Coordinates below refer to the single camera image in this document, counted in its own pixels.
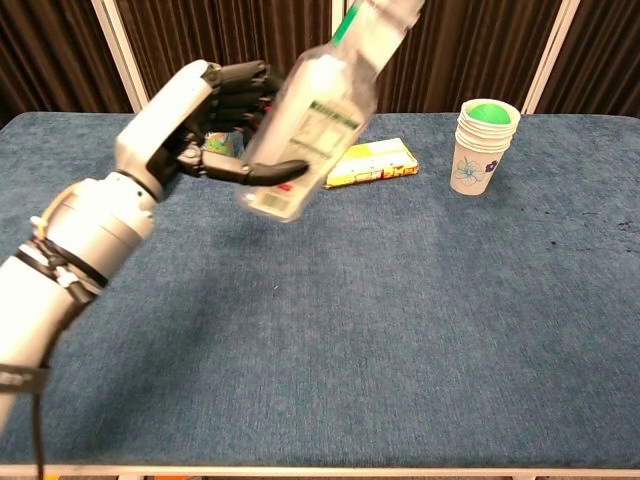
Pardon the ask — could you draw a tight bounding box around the dark brown curtain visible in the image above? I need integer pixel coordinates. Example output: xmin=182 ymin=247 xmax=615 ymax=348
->
xmin=537 ymin=0 xmax=640 ymax=115
xmin=114 ymin=0 xmax=334 ymax=115
xmin=357 ymin=0 xmax=564 ymax=115
xmin=0 ymin=0 xmax=134 ymax=115

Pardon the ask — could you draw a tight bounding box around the transparent plastic bottle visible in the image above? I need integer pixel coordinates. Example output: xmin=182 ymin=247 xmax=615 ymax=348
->
xmin=234 ymin=0 xmax=426 ymax=224

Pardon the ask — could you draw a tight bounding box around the white paper cup stack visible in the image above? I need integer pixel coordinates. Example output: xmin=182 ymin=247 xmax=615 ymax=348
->
xmin=449 ymin=98 xmax=522 ymax=197

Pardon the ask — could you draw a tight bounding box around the green ball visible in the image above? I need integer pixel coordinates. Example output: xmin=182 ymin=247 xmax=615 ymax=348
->
xmin=467 ymin=102 xmax=512 ymax=126

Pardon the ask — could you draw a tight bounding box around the white frame post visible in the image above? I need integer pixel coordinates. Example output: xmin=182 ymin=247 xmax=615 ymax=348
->
xmin=91 ymin=0 xmax=154 ymax=115
xmin=519 ymin=0 xmax=582 ymax=115
xmin=330 ymin=0 xmax=359 ymax=39

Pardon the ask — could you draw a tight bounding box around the light blue drink can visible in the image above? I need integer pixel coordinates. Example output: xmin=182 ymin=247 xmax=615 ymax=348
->
xmin=202 ymin=130 xmax=247 ymax=157

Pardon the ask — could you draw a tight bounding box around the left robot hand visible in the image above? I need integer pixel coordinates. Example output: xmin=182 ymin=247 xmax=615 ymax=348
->
xmin=114 ymin=59 xmax=309 ymax=204

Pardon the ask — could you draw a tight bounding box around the yellow cardboard box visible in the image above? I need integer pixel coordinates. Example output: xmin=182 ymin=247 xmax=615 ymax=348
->
xmin=322 ymin=137 xmax=420 ymax=190

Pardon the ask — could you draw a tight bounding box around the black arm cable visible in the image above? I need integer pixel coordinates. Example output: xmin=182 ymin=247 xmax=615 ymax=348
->
xmin=29 ymin=279 xmax=99 ymax=480

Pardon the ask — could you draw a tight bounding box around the blue table cloth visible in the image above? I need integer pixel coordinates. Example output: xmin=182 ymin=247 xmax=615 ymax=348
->
xmin=0 ymin=112 xmax=640 ymax=469

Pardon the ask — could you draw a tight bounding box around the black velcro arm strap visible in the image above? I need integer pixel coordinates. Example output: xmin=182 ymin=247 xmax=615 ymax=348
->
xmin=0 ymin=363 xmax=52 ymax=396

